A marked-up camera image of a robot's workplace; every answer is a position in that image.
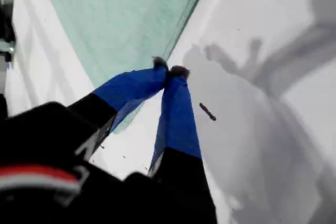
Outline pale green T-shirt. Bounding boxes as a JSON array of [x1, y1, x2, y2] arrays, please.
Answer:
[[43, 0, 214, 135]]

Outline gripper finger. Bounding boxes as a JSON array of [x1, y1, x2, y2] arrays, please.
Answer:
[[147, 65, 218, 224], [65, 56, 169, 161]]

